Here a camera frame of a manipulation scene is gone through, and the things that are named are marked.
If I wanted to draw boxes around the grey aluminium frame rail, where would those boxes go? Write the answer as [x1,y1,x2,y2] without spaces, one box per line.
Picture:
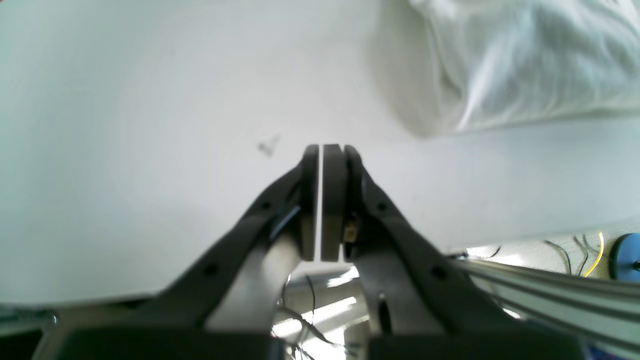
[452,259,640,360]

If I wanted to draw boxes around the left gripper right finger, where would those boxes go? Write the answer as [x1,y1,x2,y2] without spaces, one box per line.
[320,145,586,360]

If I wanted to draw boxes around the yellow cable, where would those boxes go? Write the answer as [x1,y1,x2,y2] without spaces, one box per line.
[582,231,606,278]

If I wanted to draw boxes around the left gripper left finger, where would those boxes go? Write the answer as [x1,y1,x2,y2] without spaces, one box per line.
[55,145,320,360]

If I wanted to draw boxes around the white printed T-shirt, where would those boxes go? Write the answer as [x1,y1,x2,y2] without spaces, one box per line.
[368,0,640,137]

